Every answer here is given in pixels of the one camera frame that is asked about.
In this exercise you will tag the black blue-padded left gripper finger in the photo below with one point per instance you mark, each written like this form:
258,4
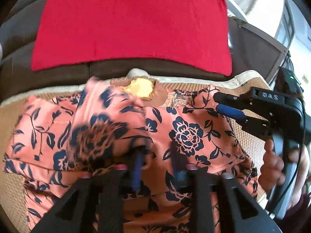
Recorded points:
233,106

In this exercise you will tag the orange floral patterned garment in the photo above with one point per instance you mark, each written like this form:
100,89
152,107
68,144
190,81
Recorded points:
55,141

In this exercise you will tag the person's right hand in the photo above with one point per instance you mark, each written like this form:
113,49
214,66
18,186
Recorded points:
271,171

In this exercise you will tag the woven bamboo seat mat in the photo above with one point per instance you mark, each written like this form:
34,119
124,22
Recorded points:
12,190

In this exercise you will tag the dark brown leather sofa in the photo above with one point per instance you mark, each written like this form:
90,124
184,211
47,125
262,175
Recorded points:
250,47

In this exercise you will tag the brown garment with yellow patch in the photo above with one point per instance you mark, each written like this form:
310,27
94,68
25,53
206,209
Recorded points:
150,91

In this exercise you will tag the red cloth on sofa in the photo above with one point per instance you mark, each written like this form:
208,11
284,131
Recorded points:
192,32

